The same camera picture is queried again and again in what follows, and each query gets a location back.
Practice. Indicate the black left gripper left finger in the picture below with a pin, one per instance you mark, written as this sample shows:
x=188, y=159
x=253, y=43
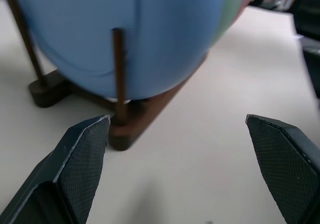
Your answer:
x=75, y=164

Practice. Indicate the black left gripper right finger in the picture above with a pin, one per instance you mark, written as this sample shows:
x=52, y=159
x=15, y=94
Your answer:
x=287, y=164

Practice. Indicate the blue plate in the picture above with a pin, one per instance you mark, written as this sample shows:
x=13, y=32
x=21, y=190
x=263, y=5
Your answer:
x=87, y=34

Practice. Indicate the green plate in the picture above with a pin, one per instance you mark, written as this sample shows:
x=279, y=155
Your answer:
x=230, y=6

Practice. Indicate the wooden dish rack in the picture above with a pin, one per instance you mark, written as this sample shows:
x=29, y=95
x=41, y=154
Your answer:
x=127, y=134

